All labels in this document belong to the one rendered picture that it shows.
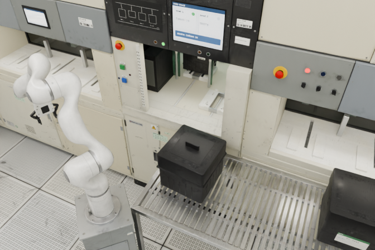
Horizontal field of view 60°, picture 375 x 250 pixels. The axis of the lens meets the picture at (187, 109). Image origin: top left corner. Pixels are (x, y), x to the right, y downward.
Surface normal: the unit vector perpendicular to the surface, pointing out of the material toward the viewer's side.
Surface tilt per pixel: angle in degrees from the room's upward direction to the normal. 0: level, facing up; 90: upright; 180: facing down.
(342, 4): 90
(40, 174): 0
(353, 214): 0
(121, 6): 90
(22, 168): 0
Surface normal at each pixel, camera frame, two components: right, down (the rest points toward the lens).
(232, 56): -0.42, 0.58
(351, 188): 0.00, -0.77
